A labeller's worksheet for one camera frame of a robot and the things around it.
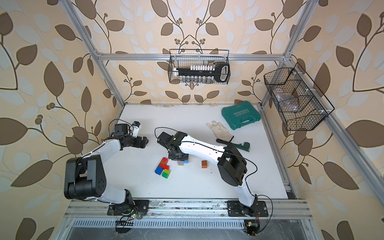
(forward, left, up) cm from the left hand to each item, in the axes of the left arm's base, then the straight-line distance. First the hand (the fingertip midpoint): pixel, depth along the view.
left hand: (136, 137), depth 93 cm
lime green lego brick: (-19, -21, -7) cm, 29 cm away
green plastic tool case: (+22, -69, -1) cm, 73 cm away
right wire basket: (+2, -90, +28) cm, 94 cm away
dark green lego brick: (-21, -20, -6) cm, 30 cm away
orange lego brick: (-15, -42, -4) cm, 45 cm away
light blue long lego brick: (-14, -32, -2) cm, 35 cm away
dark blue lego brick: (-18, -16, -7) cm, 25 cm away
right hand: (-14, -27, 0) cm, 30 cm away
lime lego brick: (-15, -28, -7) cm, 33 cm away
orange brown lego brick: (-14, -18, -6) cm, 23 cm away
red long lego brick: (-12, -19, -5) cm, 23 cm away
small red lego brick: (-16, -19, -5) cm, 25 cm away
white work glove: (+10, -54, -6) cm, 55 cm away
